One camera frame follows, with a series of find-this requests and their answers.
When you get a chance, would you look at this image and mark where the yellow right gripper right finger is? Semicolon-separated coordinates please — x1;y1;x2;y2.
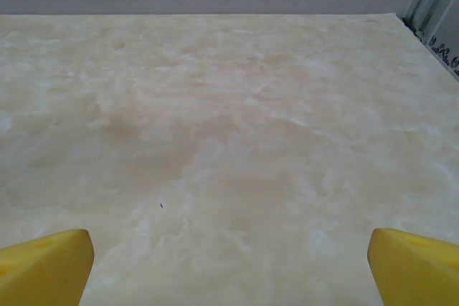
367;227;459;306

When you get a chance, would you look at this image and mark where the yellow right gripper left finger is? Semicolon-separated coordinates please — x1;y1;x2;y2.
0;229;95;306

